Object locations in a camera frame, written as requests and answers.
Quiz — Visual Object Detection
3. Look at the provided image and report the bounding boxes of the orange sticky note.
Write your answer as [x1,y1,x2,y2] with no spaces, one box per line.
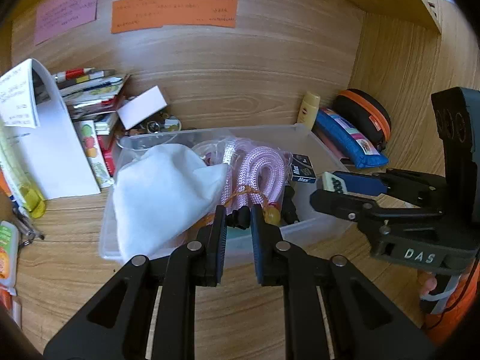
[110,0,239,35]

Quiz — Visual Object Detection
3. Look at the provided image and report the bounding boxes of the clear glass bowl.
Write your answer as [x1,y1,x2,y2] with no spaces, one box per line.
[118,118,183,155]

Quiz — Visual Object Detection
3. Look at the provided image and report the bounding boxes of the metal binder clips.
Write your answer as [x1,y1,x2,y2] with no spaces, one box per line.
[13,205,45,249]

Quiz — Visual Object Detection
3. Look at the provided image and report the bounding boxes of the black binder clip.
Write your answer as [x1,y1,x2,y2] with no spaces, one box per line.
[226,206,250,232]

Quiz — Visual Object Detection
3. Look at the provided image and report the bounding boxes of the clear plastic storage box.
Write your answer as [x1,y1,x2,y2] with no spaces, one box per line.
[98,124,354,268]

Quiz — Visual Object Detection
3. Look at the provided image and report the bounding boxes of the pink sticky note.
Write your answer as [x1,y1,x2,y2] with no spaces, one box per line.
[33,0,100,46]

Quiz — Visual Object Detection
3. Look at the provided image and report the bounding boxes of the stack of books and boxes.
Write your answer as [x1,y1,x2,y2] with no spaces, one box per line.
[55,68,130,189]

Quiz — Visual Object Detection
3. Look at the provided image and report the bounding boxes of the orange fruit packet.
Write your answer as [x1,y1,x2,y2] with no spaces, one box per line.
[0,220,20,288]

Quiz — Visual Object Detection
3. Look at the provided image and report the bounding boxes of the pale yellow tube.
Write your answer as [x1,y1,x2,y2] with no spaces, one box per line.
[296,90,322,130]

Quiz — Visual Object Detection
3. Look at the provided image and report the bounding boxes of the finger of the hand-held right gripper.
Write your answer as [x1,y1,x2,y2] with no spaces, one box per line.
[309,189,443,230]
[332,168,447,207]

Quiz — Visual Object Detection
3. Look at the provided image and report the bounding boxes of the pink rope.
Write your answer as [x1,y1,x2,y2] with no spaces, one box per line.
[194,138,293,215]

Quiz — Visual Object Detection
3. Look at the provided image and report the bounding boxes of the white folded paper booklet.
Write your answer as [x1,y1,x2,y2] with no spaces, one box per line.
[0,58,102,200]

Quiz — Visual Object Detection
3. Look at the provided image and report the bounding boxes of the black case with orange zip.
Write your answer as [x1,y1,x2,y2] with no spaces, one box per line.
[332,89,392,153]

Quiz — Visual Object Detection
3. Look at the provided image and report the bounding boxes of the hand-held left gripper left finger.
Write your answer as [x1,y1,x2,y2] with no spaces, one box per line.
[43,204,229,360]

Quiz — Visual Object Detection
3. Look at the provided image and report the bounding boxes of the white eraser with green print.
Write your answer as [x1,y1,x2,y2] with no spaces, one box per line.
[315,171,348,195]

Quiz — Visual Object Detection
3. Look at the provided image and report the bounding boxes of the orange carton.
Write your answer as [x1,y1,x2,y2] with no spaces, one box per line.
[0,168,16,200]

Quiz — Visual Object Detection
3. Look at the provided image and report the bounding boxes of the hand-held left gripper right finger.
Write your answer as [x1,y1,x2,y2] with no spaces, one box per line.
[250,204,438,360]

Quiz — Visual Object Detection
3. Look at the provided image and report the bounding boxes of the person's right forearm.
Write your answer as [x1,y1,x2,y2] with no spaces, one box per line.
[423,262,480,346]

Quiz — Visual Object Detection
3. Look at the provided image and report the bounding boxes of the yellow red charm keychain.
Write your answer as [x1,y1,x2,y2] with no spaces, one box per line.
[239,187,282,228]

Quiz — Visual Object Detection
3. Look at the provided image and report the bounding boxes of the blue pencil case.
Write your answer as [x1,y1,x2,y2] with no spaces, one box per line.
[314,107,390,170]

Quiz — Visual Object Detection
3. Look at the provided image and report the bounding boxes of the wooden desktop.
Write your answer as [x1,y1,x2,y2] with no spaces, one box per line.
[11,157,451,360]

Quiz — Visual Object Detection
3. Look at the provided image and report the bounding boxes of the person's right hand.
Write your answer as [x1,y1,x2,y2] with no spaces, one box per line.
[416,269,438,297]

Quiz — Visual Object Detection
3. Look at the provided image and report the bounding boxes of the white card box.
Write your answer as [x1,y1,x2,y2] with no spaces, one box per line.
[116,85,167,130]

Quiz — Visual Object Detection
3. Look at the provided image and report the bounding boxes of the small black staple box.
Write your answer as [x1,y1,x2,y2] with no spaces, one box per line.
[290,153,318,185]

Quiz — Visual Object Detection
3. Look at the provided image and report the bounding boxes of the white cloth bag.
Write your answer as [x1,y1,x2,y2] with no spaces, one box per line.
[112,144,230,264]

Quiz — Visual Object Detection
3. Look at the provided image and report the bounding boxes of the yellow spray bottle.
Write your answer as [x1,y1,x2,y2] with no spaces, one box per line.
[0,135,48,219]

